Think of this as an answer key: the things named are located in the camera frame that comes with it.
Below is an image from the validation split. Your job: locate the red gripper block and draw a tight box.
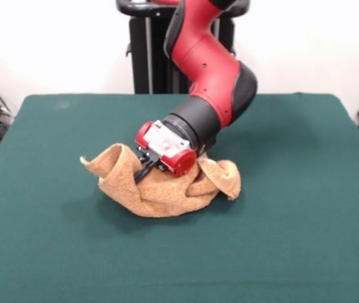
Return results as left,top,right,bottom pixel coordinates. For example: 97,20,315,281
134,120,198,184

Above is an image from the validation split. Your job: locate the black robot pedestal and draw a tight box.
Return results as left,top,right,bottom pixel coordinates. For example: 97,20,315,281
115,0,250,95

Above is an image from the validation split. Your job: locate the tan terry towel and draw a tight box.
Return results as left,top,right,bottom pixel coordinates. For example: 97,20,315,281
79,143,242,218

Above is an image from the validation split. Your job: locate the dark green table cloth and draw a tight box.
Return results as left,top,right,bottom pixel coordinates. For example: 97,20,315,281
0,92,359,303

